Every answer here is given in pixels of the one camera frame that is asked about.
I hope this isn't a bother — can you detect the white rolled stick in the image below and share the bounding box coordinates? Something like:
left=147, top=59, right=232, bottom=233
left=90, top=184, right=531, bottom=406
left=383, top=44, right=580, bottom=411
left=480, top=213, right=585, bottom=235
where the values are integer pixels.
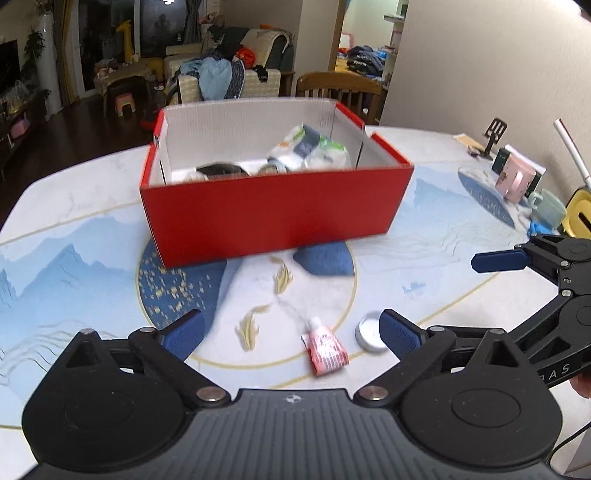
left=553, top=118, right=591, bottom=189

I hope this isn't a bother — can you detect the small red white tube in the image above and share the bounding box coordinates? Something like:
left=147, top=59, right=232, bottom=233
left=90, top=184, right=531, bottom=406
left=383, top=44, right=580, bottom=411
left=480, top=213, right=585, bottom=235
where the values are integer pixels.
left=301, top=317, right=349, bottom=377

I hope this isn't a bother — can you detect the pale green tape measure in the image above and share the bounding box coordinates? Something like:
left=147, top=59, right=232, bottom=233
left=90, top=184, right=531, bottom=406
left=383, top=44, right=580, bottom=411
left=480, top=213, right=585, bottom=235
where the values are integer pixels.
left=256, top=159, right=288, bottom=175

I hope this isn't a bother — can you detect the wooden dining chair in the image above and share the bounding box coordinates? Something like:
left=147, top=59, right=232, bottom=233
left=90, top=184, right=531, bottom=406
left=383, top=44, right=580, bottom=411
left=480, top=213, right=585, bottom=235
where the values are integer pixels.
left=295, top=71, right=387, bottom=125

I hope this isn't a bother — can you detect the pink plastic stool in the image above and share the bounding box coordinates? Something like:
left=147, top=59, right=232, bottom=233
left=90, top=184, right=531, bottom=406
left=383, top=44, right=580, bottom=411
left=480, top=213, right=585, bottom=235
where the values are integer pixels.
left=115, top=93, right=136, bottom=118

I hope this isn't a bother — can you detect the yellow lidded container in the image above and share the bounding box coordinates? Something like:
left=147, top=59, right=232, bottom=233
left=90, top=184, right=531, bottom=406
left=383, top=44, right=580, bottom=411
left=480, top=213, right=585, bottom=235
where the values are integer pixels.
left=561, top=187, right=591, bottom=240

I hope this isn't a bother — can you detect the sofa with clothes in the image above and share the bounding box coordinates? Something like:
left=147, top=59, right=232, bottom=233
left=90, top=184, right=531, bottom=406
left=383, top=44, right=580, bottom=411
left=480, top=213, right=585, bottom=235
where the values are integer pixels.
left=164, top=25, right=294, bottom=105

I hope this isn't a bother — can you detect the white tissue pack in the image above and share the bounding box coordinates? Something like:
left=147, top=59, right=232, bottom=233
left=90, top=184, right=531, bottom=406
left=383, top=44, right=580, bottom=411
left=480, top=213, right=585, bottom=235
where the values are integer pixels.
left=267, top=124, right=352, bottom=172

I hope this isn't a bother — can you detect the black snack packet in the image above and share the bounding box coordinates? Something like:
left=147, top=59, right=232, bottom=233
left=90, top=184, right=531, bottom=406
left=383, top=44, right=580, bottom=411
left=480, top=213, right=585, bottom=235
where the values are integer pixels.
left=197, top=163, right=249, bottom=178

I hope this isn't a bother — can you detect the black phone stand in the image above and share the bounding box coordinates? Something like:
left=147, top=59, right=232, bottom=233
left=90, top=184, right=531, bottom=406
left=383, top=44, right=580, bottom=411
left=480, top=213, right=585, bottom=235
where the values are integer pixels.
left=481, top=118, right=507, bottom=159

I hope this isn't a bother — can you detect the blue rubber glove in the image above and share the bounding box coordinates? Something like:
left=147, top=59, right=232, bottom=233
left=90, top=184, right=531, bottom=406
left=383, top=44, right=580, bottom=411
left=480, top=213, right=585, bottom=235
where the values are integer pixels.
left=527, top=221, right=560, bottom=237

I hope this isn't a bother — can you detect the small round tin lid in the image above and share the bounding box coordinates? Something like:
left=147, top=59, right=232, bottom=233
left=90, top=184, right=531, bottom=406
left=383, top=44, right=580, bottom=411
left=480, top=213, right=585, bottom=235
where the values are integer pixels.
left=355, top=311, right=389, bottom=354

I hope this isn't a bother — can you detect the red cardboard box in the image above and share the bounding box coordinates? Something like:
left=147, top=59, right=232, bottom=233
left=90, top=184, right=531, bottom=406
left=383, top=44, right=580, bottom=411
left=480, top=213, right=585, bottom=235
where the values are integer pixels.
left=139, top=97, right=414, bottom=268

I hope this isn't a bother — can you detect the pale green mug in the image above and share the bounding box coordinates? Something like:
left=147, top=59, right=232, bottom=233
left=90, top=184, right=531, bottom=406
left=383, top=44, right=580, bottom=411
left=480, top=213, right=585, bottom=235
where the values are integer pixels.
left=528, top=189, right=566, bottom=230

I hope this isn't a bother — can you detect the person's right hand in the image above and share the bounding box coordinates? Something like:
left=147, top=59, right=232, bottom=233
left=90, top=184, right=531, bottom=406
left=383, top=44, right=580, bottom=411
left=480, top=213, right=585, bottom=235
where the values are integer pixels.
left=570, top=370, right=591, bottom=399

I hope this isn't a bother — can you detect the white plush keychain toy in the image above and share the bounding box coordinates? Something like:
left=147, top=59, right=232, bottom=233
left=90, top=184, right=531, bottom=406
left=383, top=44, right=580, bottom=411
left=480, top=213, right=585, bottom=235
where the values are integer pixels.
left=170, top=168, right=208, bottom=183

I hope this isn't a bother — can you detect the pink mug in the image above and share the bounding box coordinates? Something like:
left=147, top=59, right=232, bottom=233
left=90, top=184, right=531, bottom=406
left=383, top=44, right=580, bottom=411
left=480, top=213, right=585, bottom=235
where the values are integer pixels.
left=495, top=154, right=537, bottom=204

